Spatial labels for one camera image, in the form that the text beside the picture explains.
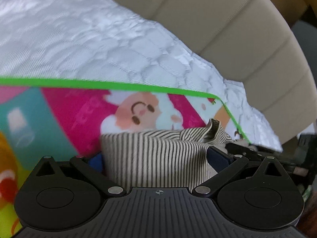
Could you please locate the beige striped knit garment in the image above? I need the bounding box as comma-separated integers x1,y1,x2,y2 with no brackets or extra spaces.
100,119,234,190

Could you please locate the colourful cartoon play mat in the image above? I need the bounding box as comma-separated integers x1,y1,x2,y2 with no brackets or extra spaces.
1,80,245,237

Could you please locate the white quilted mattress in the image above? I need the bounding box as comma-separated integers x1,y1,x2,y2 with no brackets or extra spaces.
1,0,282,151

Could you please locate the beige padded headboard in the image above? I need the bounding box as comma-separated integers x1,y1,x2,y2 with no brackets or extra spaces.
115,0,316,143

